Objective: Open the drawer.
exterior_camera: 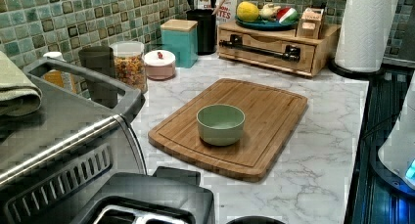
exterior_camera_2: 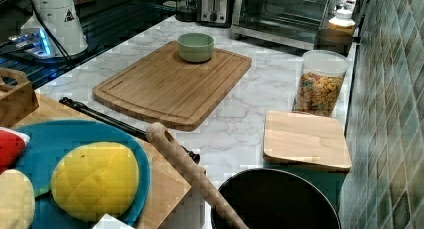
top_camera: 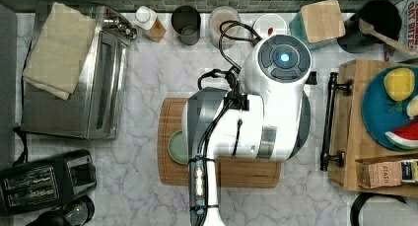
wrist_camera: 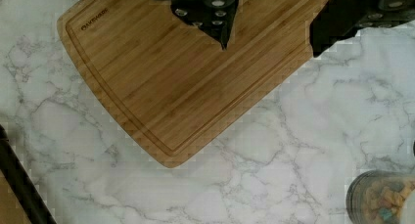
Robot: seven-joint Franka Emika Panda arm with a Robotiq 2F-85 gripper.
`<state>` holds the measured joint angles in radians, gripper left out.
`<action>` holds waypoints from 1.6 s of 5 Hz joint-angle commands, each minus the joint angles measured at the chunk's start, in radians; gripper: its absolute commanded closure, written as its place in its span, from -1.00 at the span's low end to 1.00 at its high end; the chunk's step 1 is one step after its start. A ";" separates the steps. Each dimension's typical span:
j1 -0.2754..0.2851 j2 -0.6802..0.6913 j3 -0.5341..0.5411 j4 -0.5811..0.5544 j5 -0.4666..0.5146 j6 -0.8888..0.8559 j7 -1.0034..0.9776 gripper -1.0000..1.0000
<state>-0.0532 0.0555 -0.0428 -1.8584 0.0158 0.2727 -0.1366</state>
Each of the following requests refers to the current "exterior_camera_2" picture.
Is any large bamboo cutting board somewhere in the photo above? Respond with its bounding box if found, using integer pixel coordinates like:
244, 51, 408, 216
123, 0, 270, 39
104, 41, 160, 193
92, 41, 251, 131

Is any green ceramic bowl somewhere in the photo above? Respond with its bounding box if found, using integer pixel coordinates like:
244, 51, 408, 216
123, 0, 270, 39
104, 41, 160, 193
177, 33, 215, 63

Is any black utensil holder pot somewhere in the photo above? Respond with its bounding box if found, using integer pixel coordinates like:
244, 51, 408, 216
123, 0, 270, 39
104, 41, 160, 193
219, 168, 341, 229

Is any black silver toaster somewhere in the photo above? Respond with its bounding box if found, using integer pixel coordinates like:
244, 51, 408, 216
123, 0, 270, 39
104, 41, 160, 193
197, 0, 234, 28

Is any teal canister with wooden lid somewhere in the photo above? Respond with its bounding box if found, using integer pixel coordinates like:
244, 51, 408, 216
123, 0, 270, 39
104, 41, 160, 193
262, 111, 352, 206

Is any clear cereal jar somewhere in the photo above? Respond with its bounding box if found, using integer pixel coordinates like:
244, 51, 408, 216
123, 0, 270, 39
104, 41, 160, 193
295, 50, 350, 117

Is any silver toaster oven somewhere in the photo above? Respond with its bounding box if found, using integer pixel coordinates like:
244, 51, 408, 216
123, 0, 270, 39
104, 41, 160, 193
231, 0, 360, 50

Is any yellow toy bread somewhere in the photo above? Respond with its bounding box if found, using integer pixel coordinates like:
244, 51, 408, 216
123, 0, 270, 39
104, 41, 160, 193
50, 142, 140, 222

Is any dark grey cup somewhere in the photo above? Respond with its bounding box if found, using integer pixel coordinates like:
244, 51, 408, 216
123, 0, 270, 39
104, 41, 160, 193
314, 28, 353, 57

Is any amber bottle with white cap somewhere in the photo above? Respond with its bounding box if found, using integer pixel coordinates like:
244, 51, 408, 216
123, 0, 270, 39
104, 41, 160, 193
328, 8, 355, 35

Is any teal plate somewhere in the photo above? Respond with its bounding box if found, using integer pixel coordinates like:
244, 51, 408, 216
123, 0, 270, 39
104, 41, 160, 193
16, 120, 150, 229

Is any small wooden box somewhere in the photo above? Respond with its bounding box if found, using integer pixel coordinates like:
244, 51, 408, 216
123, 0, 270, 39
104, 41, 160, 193
0, 68, 39, 127

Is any red white toy fruit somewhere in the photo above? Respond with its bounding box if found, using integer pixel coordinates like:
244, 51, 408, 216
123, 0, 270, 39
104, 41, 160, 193
0, 127, 30, 173

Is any beige toy food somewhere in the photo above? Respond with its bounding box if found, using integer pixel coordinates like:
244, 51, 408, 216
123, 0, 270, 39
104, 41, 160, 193
0, 169, 35, 229

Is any black drawer handle bar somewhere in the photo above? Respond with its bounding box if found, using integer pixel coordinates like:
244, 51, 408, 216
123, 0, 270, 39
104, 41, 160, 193
58, 96, 201, 165

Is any wooden spoon handle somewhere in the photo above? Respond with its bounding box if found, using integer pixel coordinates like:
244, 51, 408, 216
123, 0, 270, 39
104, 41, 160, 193
146, 122, 249, 229

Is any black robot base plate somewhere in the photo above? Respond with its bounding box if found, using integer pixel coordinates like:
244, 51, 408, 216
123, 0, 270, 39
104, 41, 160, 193
1, 29, 97, 64

